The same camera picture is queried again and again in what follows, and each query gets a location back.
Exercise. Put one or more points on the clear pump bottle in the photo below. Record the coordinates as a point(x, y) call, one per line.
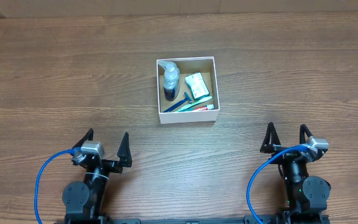
point(171, 76)

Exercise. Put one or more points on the Colgate toothpaste tube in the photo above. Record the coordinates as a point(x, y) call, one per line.
point(204, 108)

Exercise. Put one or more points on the blue disposable razor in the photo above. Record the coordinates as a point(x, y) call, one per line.
point(179, 103)

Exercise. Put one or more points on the green white toothbrush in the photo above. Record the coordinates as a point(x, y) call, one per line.
point(205, 99)

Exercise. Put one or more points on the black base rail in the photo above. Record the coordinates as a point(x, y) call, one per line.
point(248, 219)

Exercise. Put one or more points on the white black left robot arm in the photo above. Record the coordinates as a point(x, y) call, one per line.
point(83, 199)

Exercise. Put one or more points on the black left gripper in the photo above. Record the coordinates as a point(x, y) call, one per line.
point(105, 163)

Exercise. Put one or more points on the green white soap pack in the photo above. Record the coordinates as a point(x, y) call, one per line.
point(197, 85)

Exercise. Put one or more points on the white cardboard box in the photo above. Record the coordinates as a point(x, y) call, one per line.
point(207, 67)

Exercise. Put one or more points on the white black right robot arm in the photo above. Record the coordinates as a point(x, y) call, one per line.
point(306, 195)

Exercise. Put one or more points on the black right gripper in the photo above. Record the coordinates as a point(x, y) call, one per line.
point(289, 150)

